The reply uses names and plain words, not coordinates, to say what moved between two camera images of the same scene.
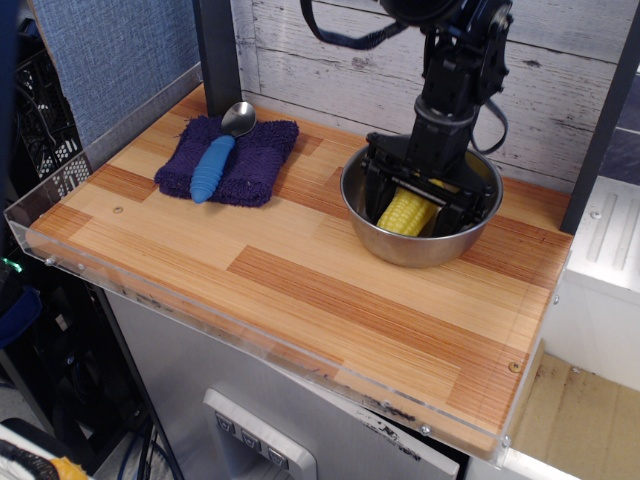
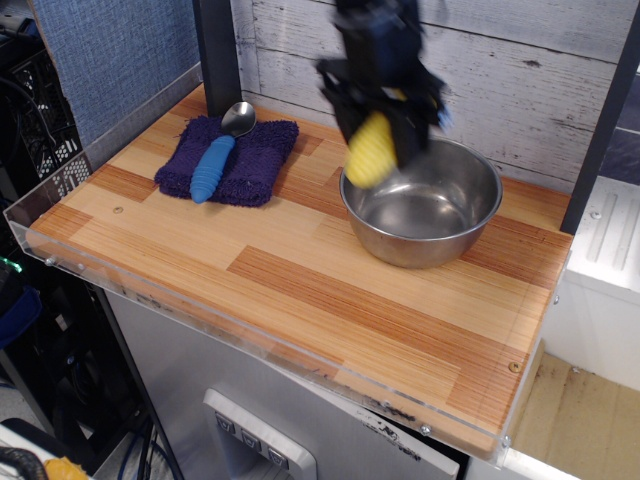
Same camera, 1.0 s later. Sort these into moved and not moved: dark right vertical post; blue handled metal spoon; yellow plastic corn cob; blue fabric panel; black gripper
Moved: black gripper; yellow plastic corn cob
Not moved: blue fabric panel; blue handled metal spoon; dark right vertical post
